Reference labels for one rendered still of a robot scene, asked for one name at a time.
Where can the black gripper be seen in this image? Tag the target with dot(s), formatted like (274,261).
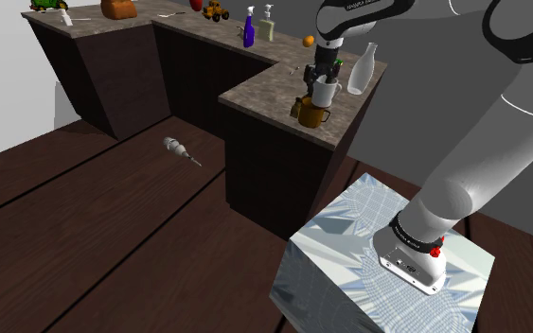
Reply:
(325,59)

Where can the white mug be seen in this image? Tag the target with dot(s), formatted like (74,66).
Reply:
(323,93)

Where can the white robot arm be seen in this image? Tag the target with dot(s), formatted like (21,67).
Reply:
(487,152)

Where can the small green object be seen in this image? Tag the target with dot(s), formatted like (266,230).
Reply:
(339,62)

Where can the small grey utensil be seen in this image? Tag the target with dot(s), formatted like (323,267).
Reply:
(294,70)

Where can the orange fruit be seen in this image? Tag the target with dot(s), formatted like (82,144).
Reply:
(308,41)

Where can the clear glass bottle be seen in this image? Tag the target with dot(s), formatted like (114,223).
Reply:
(361,73)

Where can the ochre yellow mug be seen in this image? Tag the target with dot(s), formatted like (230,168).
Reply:
(311,116)

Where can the small brown jar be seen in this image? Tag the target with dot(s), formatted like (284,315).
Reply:
(295,109)

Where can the pale green spray bottle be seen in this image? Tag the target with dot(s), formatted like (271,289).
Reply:
(266,30)

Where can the blue spray bottle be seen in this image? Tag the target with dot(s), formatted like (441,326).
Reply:
(248,34)

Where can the dark brown counter cabinet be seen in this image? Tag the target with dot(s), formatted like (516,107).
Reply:
(270,175)

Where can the yellow toy vehicle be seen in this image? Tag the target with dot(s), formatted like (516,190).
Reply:
(214,11)

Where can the red round object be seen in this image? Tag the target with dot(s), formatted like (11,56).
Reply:
(195,4)

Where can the silver spoon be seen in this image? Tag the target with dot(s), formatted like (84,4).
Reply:
(170,14)

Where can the white grey hand tool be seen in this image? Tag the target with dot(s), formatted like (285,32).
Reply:
(175,146)

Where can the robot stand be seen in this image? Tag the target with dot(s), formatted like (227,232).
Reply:
(340,258)

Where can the brown bread loaf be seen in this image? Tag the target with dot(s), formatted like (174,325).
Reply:
(118,9)

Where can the white knife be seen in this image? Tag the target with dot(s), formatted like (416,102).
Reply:
(81,19)

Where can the small white bottle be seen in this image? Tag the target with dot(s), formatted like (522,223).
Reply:
(66,19)

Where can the green toy tractor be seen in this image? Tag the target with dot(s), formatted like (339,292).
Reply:
(47,4)

